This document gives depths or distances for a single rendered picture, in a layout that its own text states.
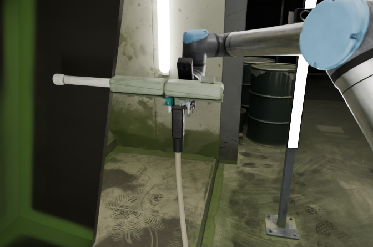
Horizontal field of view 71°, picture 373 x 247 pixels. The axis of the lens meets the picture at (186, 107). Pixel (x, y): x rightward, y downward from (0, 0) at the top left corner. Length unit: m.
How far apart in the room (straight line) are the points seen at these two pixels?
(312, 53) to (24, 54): 0.88
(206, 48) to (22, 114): 0.71
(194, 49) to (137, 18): 1.66
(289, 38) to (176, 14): 1.77
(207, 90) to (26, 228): 0.96
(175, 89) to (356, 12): 0.42
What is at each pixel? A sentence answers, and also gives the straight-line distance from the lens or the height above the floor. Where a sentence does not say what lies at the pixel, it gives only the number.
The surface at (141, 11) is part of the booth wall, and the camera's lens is 2.54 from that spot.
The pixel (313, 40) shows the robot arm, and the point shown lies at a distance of 0.50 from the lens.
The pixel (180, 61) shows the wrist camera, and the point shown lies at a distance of 0.78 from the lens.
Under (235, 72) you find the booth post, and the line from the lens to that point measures 2.39.
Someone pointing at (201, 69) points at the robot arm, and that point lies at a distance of 0.97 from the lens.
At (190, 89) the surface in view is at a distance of 0.67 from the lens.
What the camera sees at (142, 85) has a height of 1.15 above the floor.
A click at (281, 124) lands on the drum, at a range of 3.03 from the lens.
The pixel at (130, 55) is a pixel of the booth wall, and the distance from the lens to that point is 2.61.
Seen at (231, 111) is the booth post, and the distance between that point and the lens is 2.48.
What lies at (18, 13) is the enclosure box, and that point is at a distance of 1.05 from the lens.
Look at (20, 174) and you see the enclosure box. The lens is 1.26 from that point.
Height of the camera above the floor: 1.29
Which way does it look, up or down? 17 degrees down
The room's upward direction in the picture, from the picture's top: straight up
